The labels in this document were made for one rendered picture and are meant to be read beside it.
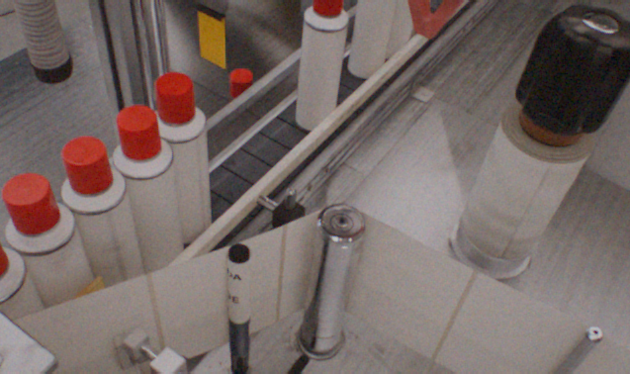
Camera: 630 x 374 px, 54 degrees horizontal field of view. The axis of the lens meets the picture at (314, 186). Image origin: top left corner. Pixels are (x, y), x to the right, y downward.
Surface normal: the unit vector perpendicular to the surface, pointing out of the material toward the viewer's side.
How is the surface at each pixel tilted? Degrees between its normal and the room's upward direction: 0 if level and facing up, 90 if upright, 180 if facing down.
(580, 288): 0
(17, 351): 0
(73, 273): 90
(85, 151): 3
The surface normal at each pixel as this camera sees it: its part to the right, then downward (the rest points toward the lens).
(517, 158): -0.76, 0.47
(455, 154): 0.08, -0.67
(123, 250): 0.70, 0.57
